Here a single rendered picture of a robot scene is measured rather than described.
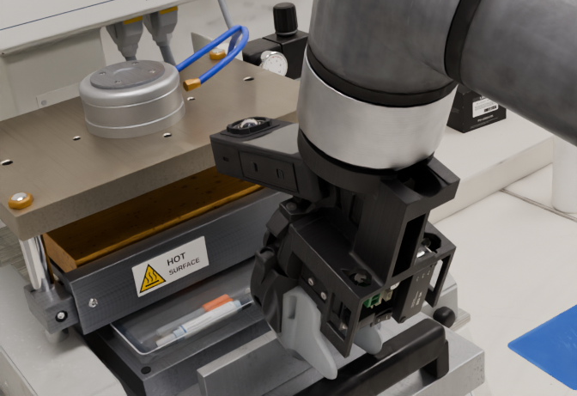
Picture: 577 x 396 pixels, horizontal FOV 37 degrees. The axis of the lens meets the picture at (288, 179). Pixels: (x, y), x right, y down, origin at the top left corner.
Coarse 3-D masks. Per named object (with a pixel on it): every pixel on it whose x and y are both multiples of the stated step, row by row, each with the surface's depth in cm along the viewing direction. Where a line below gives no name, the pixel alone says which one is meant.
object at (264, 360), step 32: (384, 320) 65; (416, 320) 64; (96, 352) 65; (256, 352) 57; (352, 352) 62; (480, 352) 60; (224, 384) 56; (256, 384) 58; (288, 384) 59; (416, 384) 58; (448, 384) 59; (480, 384) 61
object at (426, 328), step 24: (408, 336) 56; (432, 336) 56; (360, 360) 55; (384, 360) 55; (408, 360) 55; (432, 360) 57; (312, 384) 53; (336, 384) 53; (360, 384) 53; (384, 384) 55
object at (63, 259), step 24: (168, 192) 68; (192, 192) 67; (216, 192) 67; (240, 192) 67; (96, 216) 65; (120, 216) 65; (144, 216) 65; (168, 216) 64; (192, 216) 65; (48, 240) 64; (72, 240) 63; (96, 240) 62; (120, 240) 62; (72, 264) 61
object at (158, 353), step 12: (240, 312) 62; (204, 324) 61; (216, 324) 61; (120, 336) 61; (180, 336) 60; (192, 336) 60; (132, 348) 59; (156, 348) 59; (168, 348) 59; (144, 360) 59; (156, 360) 59
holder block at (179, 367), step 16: (64, 288) 69; (240, 320) 62; (256, 320) 62; (96, 336) 63; (112, 336) 62; (208, 336) 61; (224, 336) 61; (240, 336) 62; (256, 336) 62; (112, 352) 61; (128, 352) 60; (176, 352) 60; (192, 352) 60; (208, 352) 60; (224, 352) 61; (112, 368) 63; (128, 368) 59; (144, 368) 58; (160, 368) 58; (176, 368) 59; (192, 368) 60; (128, 384) 61; (144, 384) 58; (160, 384) 58; (176, 384) 59; (192, 384) 60
